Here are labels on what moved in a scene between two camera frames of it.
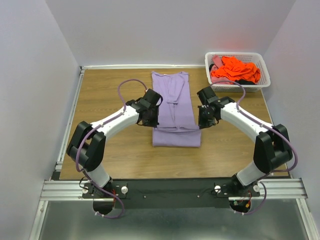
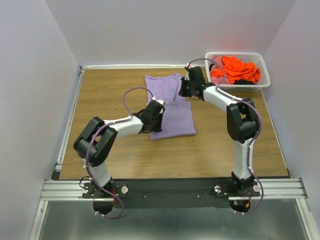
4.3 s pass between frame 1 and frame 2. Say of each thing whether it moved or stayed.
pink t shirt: stayed
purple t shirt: moved
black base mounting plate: stayed
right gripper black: moved
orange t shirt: stayed
